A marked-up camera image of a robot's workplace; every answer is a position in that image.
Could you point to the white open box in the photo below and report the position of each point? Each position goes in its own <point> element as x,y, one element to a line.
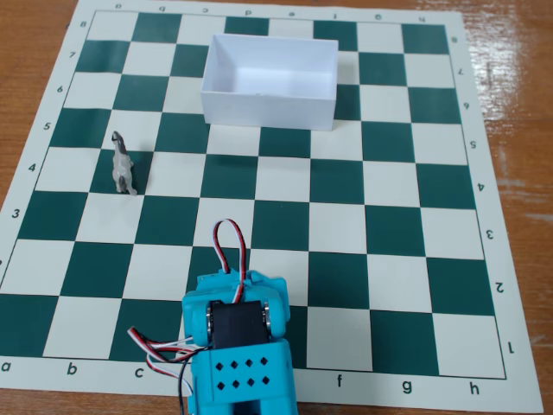
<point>268,108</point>

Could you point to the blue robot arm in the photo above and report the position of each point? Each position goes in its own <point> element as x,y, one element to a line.
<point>242,376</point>

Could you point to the green white chessboard mat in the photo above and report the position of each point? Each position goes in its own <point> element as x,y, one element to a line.
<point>389,216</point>

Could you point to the grey white toy horse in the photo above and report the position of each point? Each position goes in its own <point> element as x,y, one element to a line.
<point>122,166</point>

